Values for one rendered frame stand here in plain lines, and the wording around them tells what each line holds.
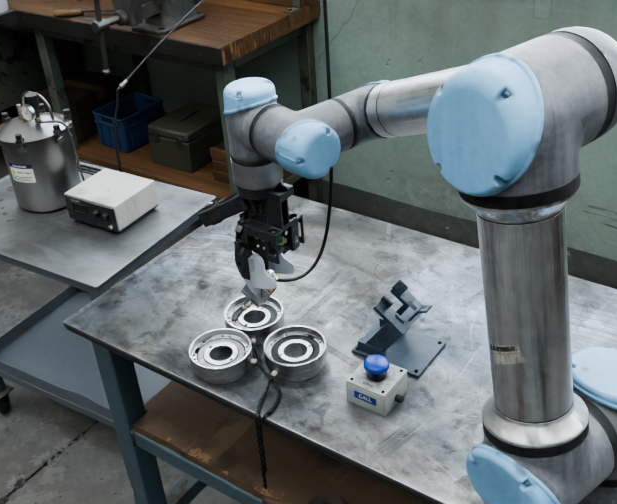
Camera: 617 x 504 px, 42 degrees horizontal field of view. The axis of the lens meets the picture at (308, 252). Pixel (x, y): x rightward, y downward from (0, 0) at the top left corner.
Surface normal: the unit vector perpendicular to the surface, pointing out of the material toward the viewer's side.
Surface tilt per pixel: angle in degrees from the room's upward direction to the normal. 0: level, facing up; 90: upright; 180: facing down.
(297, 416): 0
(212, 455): 0
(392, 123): 109
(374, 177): 90
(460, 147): 83
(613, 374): 7
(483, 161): 83
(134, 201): 90
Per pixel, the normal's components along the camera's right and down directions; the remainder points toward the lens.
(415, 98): -0.84, -0.04
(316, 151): 0.62, 0.39
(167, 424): -0.07, -0.84
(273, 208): -0.57, 0.48
